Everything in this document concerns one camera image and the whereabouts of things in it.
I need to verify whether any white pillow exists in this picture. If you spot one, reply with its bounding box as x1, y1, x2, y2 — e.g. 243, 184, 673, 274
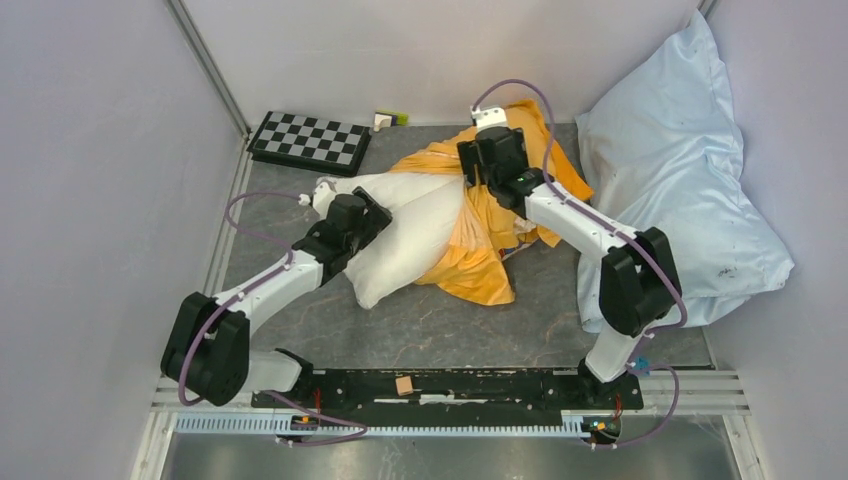
316, 172, 465, 309

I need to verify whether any orange Mickey Mouse pillowcase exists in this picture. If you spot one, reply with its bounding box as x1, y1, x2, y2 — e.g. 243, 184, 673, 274
388, 99, 593, 306

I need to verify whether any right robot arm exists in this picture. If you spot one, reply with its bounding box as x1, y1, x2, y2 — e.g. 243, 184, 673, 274
457, 126, 688, 408

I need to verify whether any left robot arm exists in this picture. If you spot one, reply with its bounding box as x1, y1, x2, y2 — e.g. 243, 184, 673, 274
160, 187, 393, 408

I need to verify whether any light blue pillow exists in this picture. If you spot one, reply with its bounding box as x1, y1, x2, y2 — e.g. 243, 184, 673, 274
576, 13, 794, 327

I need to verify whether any black and white checkerboard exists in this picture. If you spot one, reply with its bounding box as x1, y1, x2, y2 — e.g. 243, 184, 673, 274
247, 111, 371, 177

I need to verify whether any white and green block toy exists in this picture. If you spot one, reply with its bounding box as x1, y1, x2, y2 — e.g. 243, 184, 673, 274
373, 110, 409, 132

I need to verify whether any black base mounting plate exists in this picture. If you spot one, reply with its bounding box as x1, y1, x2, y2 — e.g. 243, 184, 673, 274
285, 367, 644, 427

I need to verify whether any small wooden cube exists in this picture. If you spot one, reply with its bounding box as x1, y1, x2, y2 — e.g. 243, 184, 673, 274
395, 376, 414, 396

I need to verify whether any blue connector clip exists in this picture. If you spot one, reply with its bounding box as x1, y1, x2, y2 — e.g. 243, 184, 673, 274
628, 356, 652, 376

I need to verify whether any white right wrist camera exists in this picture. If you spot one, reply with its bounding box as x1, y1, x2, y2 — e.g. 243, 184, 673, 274
470, 106, 509, 132

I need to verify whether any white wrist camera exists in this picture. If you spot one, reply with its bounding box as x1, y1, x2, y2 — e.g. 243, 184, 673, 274
298, 179, 338, 219
470, 106, 509, 132

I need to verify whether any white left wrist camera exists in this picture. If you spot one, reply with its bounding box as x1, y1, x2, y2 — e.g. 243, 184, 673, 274
298, 179, 338, 219

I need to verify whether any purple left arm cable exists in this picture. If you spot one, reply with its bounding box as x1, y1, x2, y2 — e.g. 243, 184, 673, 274
177, 192, 313, 407

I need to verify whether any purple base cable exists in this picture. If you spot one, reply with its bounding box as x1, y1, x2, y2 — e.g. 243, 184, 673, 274
261, 390, 370, 448

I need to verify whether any white toothed cable rail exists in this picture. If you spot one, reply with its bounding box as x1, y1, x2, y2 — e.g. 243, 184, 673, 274
174, 412, 621, 440

